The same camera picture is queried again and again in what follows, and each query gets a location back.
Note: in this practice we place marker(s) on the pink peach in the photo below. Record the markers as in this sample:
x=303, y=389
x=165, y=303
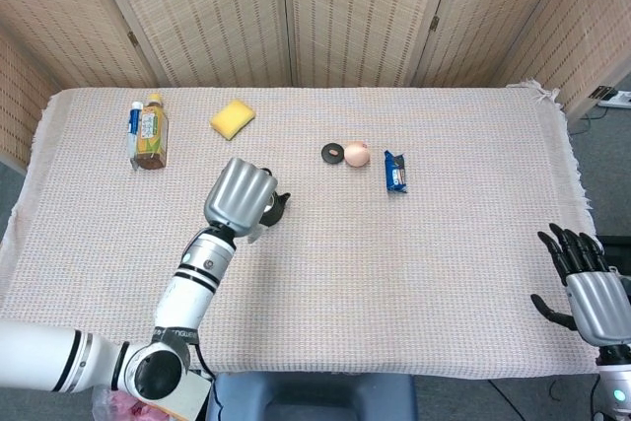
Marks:
x=357, y=155

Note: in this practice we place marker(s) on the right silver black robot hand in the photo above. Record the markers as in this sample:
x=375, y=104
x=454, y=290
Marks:
x=599, y=307

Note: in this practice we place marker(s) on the pink plastic bag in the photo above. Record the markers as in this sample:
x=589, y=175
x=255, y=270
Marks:
x=118, y=408

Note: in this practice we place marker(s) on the blue cookie packet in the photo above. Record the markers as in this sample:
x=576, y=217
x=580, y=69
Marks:
x=396, y=172

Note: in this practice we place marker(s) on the woven pale tablecloth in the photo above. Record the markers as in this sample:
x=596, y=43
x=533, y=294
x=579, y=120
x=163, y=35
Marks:
x=370, y=268

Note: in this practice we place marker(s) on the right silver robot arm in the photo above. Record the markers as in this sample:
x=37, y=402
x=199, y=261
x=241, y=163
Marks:
x=616, y=386

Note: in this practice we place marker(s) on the black teapot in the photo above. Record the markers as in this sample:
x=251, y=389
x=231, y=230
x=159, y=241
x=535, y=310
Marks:
x=278, y=206

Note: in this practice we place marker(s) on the white power strip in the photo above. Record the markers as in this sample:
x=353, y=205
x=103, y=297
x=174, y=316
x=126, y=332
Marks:
x=616, y=98

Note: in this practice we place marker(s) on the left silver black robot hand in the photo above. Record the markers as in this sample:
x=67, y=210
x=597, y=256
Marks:
x=236, y=196

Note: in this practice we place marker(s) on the white notebook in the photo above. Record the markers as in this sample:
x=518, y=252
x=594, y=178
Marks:
x=189, y=399

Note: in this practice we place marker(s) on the yellow sponge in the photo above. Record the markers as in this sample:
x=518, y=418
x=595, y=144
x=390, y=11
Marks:
x=231, y=118

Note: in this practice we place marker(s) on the blue grey chair seat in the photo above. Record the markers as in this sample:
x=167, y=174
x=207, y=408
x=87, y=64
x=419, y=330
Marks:
x=315, y=399

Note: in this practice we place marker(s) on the tea bottle with yellow cap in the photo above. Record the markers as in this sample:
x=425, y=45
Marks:
x=152, y=142

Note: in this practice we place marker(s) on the blue white toothpaste tube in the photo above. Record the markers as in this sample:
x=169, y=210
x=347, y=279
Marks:
x=134, y=130

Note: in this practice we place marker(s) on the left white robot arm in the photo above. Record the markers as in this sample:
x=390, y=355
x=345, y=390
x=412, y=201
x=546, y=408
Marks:
x=187, y=293

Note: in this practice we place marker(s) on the woven folding screen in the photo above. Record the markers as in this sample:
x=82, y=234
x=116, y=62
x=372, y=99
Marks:
x=222, y=12

